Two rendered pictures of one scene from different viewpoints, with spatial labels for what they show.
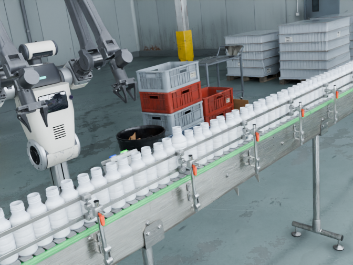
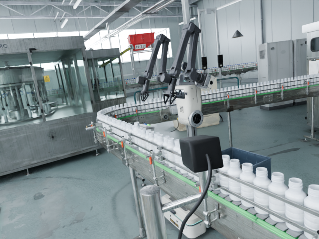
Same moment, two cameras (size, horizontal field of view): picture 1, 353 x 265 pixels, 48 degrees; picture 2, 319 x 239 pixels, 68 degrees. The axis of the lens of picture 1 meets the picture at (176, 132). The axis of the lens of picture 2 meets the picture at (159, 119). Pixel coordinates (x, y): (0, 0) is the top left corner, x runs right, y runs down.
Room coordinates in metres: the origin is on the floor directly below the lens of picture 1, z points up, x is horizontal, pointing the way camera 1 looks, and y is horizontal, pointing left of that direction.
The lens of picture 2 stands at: (2.21, -1.59, 1.55)
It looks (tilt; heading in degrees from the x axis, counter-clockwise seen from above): 12 degrees down; 106
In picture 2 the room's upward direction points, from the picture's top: 8 degrees counter-clockwise
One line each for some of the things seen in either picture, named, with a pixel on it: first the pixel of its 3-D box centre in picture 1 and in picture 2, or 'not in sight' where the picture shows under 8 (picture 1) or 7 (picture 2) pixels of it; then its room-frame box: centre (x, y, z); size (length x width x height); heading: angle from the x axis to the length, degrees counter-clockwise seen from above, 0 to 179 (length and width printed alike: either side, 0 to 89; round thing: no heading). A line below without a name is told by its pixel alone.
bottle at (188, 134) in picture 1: (189, 149); (141, 138); (1.62, -0.05, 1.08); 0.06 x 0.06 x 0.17
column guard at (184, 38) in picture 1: (185, 49); not in sight; (11.94, -0.54, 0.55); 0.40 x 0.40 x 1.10; 45
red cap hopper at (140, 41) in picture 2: not in sight; (145, 75); (-0.44, 6.65, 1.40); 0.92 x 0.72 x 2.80; 27
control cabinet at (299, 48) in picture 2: not in sight; (301, 71); (4.48, 6.44, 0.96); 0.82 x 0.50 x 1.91; 27
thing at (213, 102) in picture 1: (206, 100); not in sight; (4.87, -0.42, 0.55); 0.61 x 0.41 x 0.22; 137
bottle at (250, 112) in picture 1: (249, 120); (179, 154); (1.95, -0.38, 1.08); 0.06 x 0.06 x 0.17
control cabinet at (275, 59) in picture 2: not in sight; (275, 75); (3.67, 6.04, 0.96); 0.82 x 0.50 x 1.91; 27
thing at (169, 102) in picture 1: (171, 95); not in sight; (4.31, 0.01, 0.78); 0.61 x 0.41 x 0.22; 141
